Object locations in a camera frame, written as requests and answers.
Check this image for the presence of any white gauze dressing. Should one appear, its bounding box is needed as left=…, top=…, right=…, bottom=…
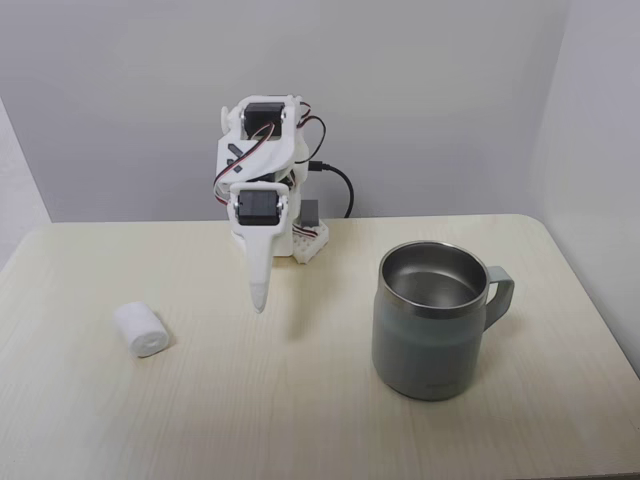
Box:
left=112, top=299, right=174, bottom=360

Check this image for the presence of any grey steel mug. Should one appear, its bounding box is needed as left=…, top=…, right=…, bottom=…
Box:
left=370, top=240, right=516, bottom=402

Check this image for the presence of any black power cable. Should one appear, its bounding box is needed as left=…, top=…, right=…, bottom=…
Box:
left=309, top=160, right=355, bottom=220

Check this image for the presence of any red black servo wire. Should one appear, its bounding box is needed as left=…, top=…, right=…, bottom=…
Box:
left=298, top=101, right=330, bottom=162

